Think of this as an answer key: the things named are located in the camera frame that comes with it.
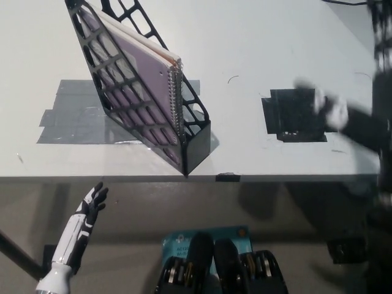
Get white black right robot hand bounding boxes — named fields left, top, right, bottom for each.
left=293, top=80, right=350, bottom=132

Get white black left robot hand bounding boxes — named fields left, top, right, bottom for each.
left=50, top=181, right=110, bottom=275

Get purple spiral notebook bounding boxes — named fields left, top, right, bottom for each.
left=76, top=6, right=185, bottom=165

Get black lattice magazine stand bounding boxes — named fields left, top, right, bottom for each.
left=63, top=0, right=212, bottom=178

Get black square tape patch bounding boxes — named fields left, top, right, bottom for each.
left=260, top=88, right=329, bottom=143

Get black diagonal table leg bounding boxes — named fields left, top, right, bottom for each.
left=0, top=228, right=47, bottom=281

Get small black tape strip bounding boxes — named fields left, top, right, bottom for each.
left=215, top=172, right=241, bottom=182

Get grey tape patch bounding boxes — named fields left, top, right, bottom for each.
left=36, top=79, right=220, bottom=146

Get black table foot bracket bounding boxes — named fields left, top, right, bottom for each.
left=326, top=237, right=368, bottom=265
left=43, top=244, right=61, bottom=268

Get black cable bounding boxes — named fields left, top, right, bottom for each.
left=321, top=0, right=372, bottom=6

